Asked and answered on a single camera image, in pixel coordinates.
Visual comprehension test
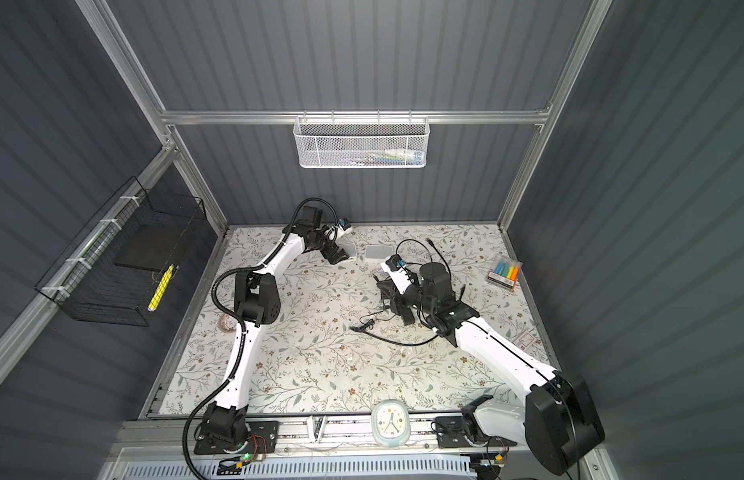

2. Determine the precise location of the floral patterned table mat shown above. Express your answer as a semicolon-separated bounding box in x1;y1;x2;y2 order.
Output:
158;224;569;416

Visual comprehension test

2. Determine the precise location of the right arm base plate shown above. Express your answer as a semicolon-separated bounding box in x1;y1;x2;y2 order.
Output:
431;416;518;449

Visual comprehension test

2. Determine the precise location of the white wire mesh basket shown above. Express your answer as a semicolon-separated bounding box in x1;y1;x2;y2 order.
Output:
293;116;431;169

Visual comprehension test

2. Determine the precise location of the black wire wall basket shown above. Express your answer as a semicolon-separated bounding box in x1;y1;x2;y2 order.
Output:
35;181;207;327

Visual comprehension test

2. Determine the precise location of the black power adapter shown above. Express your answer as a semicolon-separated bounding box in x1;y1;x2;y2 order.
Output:
351;305;393;332

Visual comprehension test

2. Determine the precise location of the mint green alarm clock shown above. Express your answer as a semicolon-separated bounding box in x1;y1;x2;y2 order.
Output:
370;399;411;448

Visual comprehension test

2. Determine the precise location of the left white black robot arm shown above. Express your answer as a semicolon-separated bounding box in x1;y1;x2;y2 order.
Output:
190;199;351;453

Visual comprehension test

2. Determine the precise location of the long black cable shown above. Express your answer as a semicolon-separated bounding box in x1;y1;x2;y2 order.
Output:
350;238;452;348

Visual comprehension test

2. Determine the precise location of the white ventilated cable duct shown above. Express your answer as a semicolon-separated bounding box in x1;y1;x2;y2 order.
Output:
119;453;481;480

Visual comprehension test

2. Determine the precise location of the small red white card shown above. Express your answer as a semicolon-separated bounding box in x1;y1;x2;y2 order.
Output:
513;331;540;352

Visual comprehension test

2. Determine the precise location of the yellow black striped marker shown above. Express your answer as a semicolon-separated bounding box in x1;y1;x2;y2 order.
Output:
147;265;175;312

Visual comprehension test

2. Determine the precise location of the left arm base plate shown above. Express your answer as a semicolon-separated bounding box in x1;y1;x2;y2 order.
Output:
193;421;280;455

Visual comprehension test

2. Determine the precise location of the pack of coloured markers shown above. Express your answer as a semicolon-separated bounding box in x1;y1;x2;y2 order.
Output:
487;255;522;290

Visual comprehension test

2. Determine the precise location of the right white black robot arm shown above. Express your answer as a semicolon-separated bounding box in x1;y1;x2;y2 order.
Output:
377;254;606;475

